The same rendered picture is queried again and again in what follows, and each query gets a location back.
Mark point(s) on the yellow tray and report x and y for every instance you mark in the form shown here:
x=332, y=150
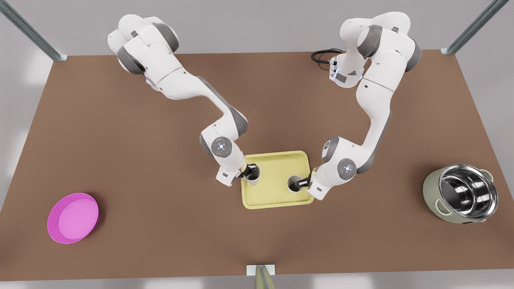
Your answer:
x=275, y=180

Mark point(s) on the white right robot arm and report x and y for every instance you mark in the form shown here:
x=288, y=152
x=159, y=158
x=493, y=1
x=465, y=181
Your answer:
x=180, y=82

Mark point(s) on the silver frame post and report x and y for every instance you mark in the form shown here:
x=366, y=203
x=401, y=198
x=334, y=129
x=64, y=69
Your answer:
x=263, y=277
x=474, y=27
x=30, y=29

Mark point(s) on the white IKEA cup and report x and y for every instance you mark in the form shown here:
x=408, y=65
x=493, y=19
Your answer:
x=294, y=185
x=253, y=175

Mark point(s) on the pink bowl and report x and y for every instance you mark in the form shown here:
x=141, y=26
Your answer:
x=72, y=218

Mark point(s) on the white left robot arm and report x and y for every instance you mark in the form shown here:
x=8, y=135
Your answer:
x=375, y=86

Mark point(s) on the green steel pot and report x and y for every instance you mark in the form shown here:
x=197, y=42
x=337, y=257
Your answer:
x=461, y=193

